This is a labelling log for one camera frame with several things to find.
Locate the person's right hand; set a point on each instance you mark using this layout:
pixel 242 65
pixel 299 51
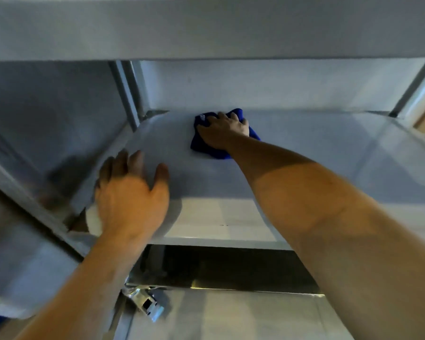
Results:
pixel 219 132

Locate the person's left hand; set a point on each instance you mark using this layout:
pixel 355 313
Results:
pixel 127 205

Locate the person's left middle finger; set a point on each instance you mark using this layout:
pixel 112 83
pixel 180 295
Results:
pixel 121 162

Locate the person's right thumb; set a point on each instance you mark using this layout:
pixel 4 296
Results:
pixel 202 128

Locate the person's right little finger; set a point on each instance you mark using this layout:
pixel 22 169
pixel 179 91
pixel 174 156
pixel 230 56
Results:
pixel 245 126

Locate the person's right middle finger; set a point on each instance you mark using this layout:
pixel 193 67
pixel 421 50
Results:
pixel 223 116

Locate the person's left thumb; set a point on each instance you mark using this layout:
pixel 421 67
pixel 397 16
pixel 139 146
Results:
pixel 161 177

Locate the blue cleaning cloth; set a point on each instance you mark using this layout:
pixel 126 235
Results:
pixel 202 146

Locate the person's left forearm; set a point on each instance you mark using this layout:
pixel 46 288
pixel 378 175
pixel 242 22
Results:
pixel 88 290

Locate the person's right forearm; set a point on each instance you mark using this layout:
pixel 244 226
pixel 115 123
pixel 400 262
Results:
pixel 333 223

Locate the stainless steel shelf rack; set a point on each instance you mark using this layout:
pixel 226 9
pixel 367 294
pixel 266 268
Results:
pixel 304 31

